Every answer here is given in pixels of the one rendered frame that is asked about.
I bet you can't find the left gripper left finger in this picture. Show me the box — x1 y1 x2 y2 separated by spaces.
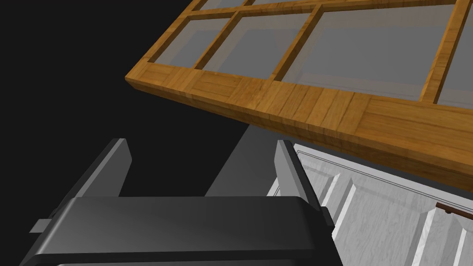
62 138 133 206

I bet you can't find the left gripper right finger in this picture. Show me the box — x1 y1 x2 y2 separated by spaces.
273 139 322 212

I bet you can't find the white panelled door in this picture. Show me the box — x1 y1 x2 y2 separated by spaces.
266 144 473 266

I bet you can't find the wooden glass-paned door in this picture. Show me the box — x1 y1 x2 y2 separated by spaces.
125 0 473 193

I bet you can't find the dark brown door handle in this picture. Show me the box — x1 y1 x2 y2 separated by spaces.
436 202 473 219

